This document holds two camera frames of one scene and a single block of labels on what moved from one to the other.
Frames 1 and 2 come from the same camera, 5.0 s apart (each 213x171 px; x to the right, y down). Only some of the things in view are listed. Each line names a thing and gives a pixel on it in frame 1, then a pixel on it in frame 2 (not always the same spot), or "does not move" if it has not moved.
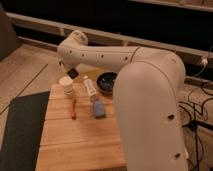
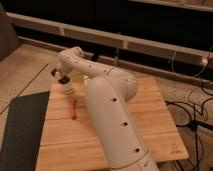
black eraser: (73, 73) → (64, 79)
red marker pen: (74, 117) does not move
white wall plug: (204, 61) does not move
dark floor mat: (24, 132) does not move
